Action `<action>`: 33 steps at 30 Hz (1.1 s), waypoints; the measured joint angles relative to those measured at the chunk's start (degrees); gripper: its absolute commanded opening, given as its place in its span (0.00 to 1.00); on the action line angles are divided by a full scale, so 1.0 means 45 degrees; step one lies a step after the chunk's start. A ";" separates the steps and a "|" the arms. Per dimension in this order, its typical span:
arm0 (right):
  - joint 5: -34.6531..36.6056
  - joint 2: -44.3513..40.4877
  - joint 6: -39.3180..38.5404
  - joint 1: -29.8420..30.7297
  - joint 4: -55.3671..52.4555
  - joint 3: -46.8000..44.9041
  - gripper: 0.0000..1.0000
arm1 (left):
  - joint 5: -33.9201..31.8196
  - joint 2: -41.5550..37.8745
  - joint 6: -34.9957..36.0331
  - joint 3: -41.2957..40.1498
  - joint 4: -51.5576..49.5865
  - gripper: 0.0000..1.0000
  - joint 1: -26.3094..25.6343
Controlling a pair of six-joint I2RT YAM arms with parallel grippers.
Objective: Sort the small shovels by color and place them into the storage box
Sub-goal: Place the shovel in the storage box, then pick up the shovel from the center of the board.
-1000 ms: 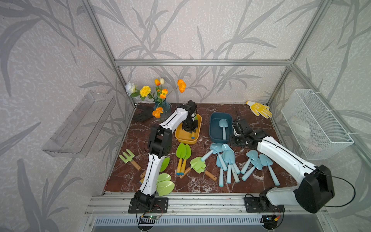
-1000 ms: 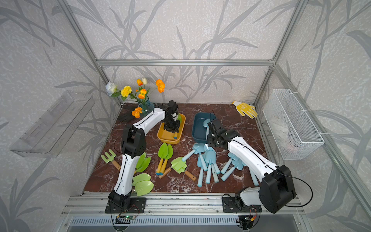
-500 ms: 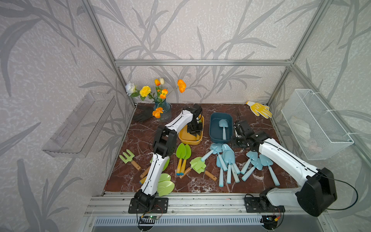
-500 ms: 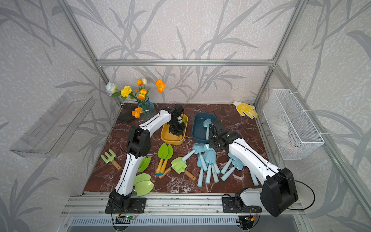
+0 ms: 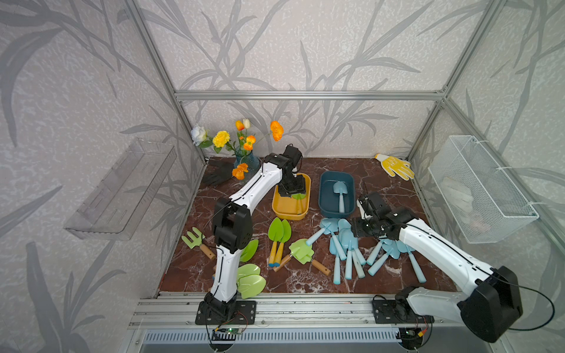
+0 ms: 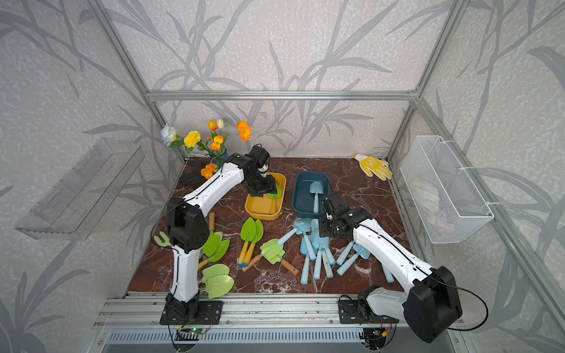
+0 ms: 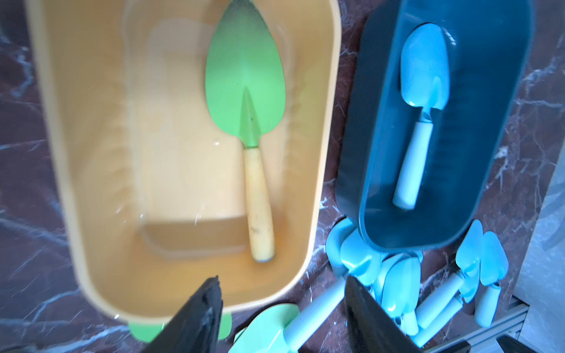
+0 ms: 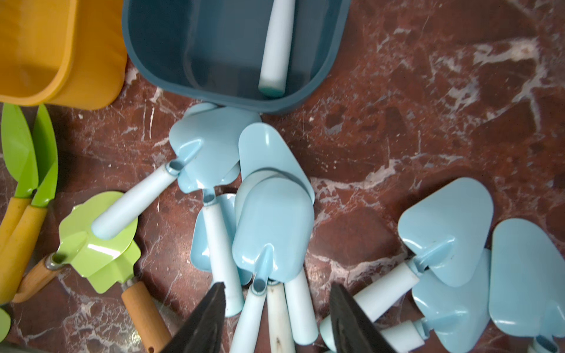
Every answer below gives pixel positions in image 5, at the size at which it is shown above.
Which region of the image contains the green pointed shovel yellow handle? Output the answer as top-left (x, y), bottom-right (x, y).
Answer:
top-left (268, 217), bottom-right (284, 268)

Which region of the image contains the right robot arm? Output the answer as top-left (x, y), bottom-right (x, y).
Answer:
top-left (353, 192), bottom-right (523, 343)

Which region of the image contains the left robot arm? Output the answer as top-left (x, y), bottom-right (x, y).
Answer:
top-left (204, 144), bottom-right (306, 316)

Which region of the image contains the yellow storage box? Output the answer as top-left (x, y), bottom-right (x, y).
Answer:
top-left (272, 173), bottom-right (311, 221)

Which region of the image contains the dark teal storage box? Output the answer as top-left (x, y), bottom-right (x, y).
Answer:
top-left (319, 171), bottom-right (355, 219)

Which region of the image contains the glass vase with flowers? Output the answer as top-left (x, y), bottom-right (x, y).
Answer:
top-left (191, 119), bottom-right (285, 181)

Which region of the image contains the yellow white work glove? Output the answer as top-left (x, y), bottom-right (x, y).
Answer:
top-left (375, 154), bottom-right (415, 181)

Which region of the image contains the green shovel front upper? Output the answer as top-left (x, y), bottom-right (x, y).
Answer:
top-left (237, 263), bottom-right (260, 282)

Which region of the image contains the green hand rake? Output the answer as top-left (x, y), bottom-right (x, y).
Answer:
top-left (181, 227), bottom-right (216, 260)

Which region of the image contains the green shovel front lower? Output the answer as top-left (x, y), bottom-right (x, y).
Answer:
top-left (237, 274), bottom-right (266, 299)

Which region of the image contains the green square shovel wooden handle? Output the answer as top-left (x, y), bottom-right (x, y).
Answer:
top-left (289, 239), bottom-right (331, 276)

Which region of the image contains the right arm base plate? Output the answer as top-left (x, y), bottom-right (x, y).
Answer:
top-left (372, 294), bottom-right (435, 327)

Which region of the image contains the white wire mesh basket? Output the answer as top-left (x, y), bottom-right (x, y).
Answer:
top-left (428, 135), bottom-right (539, 244)

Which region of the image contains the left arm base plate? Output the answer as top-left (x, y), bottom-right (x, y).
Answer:
top-left (195, 300), bottom-right (257, 326)

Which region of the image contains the clear acrylic wall shelf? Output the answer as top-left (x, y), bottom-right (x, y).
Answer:
top-left (63, 138), bottom-right (177, 241)

